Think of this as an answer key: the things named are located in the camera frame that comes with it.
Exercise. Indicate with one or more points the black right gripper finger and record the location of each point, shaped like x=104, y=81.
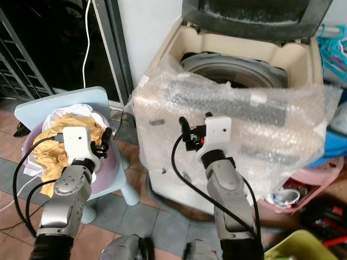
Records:
x=184, y=127
x=208, y=117

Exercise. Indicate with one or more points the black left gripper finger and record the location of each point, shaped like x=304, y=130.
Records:
x=104, y=138

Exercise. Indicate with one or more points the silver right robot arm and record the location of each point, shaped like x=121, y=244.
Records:
x=230, y=197

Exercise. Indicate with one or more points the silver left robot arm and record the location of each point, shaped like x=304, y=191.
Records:
x=65, y=197

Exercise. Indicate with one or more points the cream top-load washing machine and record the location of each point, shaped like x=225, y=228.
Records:
x=298, y=59

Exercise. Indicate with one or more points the dark washing machine lid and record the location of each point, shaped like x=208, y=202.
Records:
x=255, y=19

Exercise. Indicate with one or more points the clear bubble wrap sheet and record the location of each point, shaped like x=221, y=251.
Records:
x=162, y=114

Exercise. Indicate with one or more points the pink plastic laundry basin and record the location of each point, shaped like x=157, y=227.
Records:
x=105, y=179

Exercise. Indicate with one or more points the white cloth garment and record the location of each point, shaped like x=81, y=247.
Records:
x=76, y=111

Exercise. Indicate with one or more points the yellow cloth garment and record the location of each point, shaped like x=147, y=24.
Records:
x=51, y=149

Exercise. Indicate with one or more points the light blue plastic stool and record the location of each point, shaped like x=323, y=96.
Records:
x=40, y=107

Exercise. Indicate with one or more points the black shoe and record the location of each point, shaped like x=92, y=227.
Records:
x=21, y=129

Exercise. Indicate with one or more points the grey left robot leg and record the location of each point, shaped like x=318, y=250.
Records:
x=124, y=249

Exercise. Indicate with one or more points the grey robot leg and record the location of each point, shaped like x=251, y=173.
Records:
x=203, y=252
x=124, y=249

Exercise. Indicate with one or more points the white round cup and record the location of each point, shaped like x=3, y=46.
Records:
x=287, y=196

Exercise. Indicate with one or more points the grey right robot leg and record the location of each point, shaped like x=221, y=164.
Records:
x=203, y=252

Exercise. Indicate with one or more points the dark metal window grille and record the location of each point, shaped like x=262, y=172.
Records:
x=21, y=59

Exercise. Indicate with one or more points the pink plastic basket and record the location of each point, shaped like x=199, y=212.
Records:
x=317, y=181

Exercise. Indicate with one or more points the blue cloth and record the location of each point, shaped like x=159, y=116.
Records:
x=331, y=154

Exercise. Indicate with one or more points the yellow-green plastic bin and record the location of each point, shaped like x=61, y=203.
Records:
x=298, y=246

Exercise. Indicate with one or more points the red and black tool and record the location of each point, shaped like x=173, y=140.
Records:
x=331, y=225

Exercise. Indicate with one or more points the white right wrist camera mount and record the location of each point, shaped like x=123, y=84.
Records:
x=217, y=132

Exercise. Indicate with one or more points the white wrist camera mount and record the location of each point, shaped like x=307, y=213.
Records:
x=76, y=142
x=217, y=132

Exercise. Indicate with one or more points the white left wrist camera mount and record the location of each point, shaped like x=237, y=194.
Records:
x=76, y=142

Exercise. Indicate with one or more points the grey sliding door frame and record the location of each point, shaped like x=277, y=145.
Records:
x=113, y=49

